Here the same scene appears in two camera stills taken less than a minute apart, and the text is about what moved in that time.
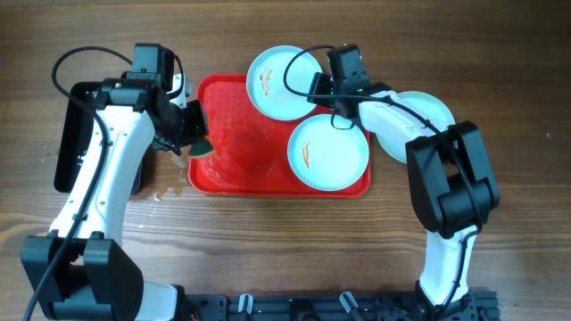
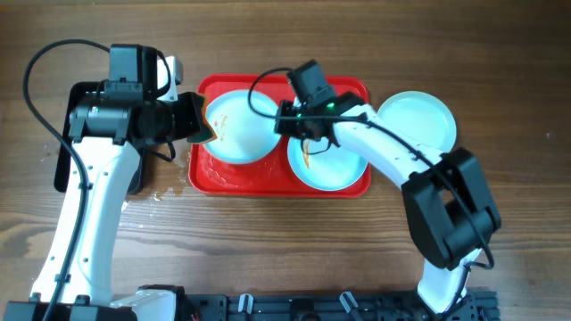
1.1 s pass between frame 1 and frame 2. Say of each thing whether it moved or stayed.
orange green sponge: moved
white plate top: moved
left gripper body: stayed
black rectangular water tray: stayed
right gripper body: moved
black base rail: stayed
